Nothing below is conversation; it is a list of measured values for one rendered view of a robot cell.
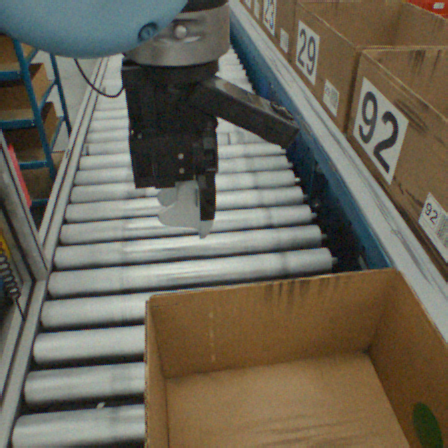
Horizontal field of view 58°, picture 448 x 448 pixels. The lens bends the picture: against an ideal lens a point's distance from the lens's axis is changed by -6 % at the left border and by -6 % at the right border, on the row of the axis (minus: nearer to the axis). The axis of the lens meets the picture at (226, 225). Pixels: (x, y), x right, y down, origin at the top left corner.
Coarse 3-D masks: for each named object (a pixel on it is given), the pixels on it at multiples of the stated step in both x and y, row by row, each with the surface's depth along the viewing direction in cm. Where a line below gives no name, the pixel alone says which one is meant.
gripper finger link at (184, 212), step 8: (184, 184) 42; (192, 184) 42; (184, 192) 43; (192, 192) 43; (176, 200) 44; (184, 200) 44; (192, 200) 44; (168, 208) 44; (176, 208) 44; (184, 208) 44; (192, 208) 45; (160, 216) 45; (168, 216) 45; (176, 216) 45; (184, 216) 45; (192, 216) 45; (168, 224) 46; (176, 224) 46; (184, 224) 46; (192, 224) 46; (200, 224) 45; (208, 224) 45; (200, 232) 47; (208, 232) 48
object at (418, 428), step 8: (416, 408) 45; (424, 408) 43; (416, 416) 45; (424, 416) 43; (432, 416) 42; (416, 424) 45; (424, 424) 43; (432, 424) 42; (416, 432) 45; (424, 432) 44; (432, 432) 42; (440, 432) 41; (424, 440) 44; (432, 440) 42; (440, 440) 41
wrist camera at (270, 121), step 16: (208, 80) 37; (224, 80) 39; (192, 96) 36; (208, 96) 36; (224, 96) 36; (240, 96) 38; (256, 96) 41; (208, 112) 37; (224, 112) 37; (240, 112) 38; (256, 112) 38; (272, 112) 39; (288, 112) 41; (256, 128) 39; (272, 128) 39; (288, 128) 39; (288, 144) 40
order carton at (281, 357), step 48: (240, 288) 46; (288, 288) 47; (336, 288) 48; (384, 288) 49; (144, 336) 40; (192, 336) 50; (240, 336) 51; (288, 336) 53; (336, 336) 54; (384, 336) 52; (432, 336) 41; (144, 384) 37; (192, 384) 54; (240, 384) 54; (288, 384) 54; (336, 384) 54; (384, 384) 53; (432, 384) 42; (192, 432) 49; (240, 432) 49; (288, 432) 49; (336, 432) 48; (384, 432) 48
